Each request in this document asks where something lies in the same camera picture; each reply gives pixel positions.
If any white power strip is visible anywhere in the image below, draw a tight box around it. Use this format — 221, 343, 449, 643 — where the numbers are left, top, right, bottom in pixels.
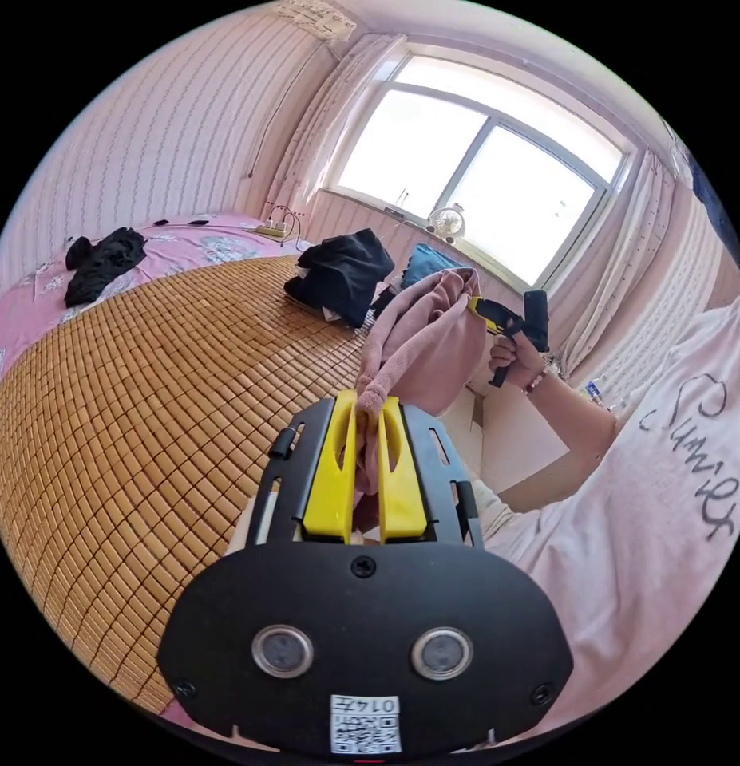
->
242, 204, 306, 247

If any person's body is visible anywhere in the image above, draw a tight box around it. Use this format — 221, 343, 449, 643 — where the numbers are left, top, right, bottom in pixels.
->
468, 119, 740, 740

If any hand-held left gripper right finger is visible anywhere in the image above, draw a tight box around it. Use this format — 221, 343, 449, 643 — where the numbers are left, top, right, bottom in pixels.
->
378, 395, 428, 544

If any pink curtain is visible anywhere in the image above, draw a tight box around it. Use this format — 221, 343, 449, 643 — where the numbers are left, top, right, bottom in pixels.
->
548, 148, 677, 385
266, 33, 408, 242

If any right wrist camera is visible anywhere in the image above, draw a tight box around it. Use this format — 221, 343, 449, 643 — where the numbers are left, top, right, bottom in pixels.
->
522, 288, 552, 354

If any person's right hand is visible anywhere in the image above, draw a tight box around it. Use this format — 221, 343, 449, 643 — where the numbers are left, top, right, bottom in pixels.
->
487, 334, 552, 394

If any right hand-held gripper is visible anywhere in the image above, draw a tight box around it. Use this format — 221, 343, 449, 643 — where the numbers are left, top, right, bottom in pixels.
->
467, 296, 528, 389

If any black garment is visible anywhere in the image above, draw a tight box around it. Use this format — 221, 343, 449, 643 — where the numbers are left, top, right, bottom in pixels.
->
62, 226, 148, 310

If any blue pillow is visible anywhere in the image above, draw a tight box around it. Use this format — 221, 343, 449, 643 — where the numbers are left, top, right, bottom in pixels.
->
400, 241, 473, 290

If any person's right forearm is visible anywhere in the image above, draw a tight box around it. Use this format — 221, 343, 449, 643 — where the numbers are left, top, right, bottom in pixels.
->
527, 368, 623, 467

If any pink long sleeve shirt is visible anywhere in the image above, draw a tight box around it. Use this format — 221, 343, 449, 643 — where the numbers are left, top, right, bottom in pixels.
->
352, 267, 488, 531

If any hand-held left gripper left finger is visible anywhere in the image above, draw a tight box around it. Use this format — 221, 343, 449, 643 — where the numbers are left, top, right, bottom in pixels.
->
302, 388, 361, 536

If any pile of clothes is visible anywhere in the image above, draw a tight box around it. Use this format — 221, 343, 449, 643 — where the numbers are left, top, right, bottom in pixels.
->
283, 227, 397, 330

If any window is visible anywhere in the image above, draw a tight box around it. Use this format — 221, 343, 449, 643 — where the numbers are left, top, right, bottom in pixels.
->
320, 52, 633, 290

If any small white fan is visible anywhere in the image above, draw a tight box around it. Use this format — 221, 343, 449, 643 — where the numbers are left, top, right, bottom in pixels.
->
427, 204, 469, 243

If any bed with woven mat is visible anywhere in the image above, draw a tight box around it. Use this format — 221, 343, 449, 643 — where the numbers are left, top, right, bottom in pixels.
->
0, 209, 410, 738

